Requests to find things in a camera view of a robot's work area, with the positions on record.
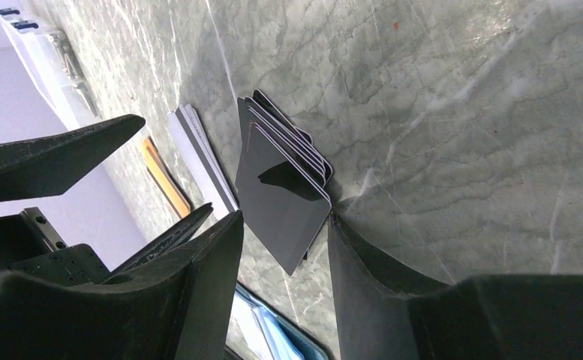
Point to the clear plastic organizer box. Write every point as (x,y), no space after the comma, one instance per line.
(49,59)

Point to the orange credit cards stack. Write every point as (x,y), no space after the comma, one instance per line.
(162,178)

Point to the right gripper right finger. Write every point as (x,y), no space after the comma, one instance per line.
(387,310)

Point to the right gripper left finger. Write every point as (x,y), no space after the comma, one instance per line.
(176,306)

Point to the silver grey card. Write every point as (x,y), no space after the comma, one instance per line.
(189,137)

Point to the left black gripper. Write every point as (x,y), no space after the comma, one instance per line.
(49,166)

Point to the blue card holder wallet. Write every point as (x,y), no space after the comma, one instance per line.
(258,331)

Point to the black card case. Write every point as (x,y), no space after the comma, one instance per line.
(280,182)

